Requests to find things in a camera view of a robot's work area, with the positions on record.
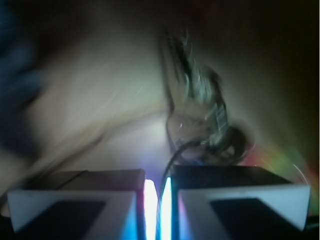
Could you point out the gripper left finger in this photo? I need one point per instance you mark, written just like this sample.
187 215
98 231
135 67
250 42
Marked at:
80 205

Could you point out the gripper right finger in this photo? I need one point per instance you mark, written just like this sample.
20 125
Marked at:
236 203

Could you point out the silver keys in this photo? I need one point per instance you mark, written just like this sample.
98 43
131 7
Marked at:
198 126

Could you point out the brown paper bag bin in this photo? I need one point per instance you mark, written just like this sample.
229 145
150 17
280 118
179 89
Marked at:
83 83

